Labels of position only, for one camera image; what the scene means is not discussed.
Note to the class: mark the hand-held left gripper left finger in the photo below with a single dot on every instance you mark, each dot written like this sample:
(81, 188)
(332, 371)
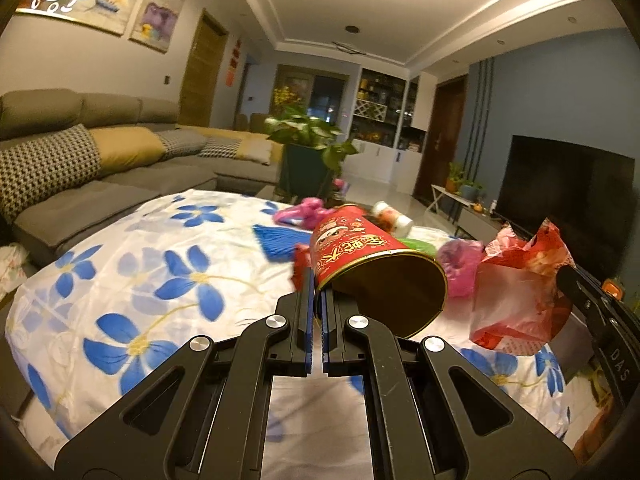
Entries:
(310, 330)

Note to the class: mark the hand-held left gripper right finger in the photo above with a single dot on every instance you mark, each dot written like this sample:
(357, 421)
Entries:
(326, 330)

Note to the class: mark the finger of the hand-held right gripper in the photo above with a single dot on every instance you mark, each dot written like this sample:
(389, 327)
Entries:
(580, 290)

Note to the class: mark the red plastic wrapper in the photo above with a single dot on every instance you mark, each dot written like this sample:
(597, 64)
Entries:
(520, 300)

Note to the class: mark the red paper cup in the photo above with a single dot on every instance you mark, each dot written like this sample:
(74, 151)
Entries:
(350, 245)

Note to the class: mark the blue foam net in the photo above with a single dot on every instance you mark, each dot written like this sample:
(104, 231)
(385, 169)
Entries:
(280, 242)

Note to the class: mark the small red packet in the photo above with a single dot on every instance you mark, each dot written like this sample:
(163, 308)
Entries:
(300, 255)

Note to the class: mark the black television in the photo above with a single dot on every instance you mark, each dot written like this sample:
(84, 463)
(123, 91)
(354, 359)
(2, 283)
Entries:
(565, 195)

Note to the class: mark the pink toy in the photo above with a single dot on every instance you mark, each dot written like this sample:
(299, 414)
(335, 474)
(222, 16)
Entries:
(305, 210)

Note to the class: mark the grey television cabinet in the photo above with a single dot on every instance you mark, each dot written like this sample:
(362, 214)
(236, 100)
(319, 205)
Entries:
(480, 220)

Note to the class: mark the green wrapper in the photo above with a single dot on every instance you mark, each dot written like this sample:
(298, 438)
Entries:
(417, 246)

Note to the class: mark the purple plastic bag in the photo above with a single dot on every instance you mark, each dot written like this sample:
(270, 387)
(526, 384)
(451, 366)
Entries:
(457, 265)

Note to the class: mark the white bottle orange label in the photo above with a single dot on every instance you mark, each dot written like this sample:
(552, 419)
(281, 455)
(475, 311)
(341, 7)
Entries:
(392, 217)

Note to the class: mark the pink bag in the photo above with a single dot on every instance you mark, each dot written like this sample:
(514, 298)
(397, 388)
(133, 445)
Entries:
(341, 187)

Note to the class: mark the potted plant blue pot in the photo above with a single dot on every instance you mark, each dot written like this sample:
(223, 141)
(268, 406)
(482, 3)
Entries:
(470, 190)

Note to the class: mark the white side table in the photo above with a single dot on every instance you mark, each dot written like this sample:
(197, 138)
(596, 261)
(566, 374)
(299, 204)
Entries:
(447, 197)

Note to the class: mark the potted plant dark green pot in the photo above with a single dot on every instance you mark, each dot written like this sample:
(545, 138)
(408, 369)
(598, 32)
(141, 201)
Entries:
(305, 165)

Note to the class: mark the blue floral tablecloth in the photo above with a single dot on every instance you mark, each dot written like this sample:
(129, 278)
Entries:
(150, 285)

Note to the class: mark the potted plant orange pot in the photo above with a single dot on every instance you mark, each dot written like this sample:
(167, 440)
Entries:
(454, 177)

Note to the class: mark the yellow pillow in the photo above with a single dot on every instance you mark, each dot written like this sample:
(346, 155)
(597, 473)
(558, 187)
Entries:
(257, 150)
(127, 147)

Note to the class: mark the small houndstooth pillow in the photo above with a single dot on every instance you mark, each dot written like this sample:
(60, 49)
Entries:
(180, 144)
(222, 148)

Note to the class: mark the dark wooden door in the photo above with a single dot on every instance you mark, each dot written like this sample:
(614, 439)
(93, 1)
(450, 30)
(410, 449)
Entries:
(440, 135)

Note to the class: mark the white display cabinet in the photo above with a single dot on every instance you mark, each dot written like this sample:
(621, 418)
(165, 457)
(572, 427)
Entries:
(380, 125)

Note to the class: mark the yellow flowers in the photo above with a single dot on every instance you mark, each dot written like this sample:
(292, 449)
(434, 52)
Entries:
(284, 97)

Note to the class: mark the balcony glass door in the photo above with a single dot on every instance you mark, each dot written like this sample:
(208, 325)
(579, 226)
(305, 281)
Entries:
(310, 95)

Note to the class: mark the grey sofa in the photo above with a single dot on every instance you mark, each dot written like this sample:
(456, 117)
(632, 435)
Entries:
(75, 205)

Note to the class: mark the light wooden door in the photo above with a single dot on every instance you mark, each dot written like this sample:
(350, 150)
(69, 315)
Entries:
(202, 70)

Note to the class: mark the round ceiling fixture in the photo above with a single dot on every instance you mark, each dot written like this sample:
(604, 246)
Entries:
(352, 29)

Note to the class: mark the purple framed painting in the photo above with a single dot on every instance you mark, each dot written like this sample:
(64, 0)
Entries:
(157, 10)

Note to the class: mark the red wall decorations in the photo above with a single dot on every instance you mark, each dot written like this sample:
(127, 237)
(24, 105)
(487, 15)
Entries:
(234, 60)

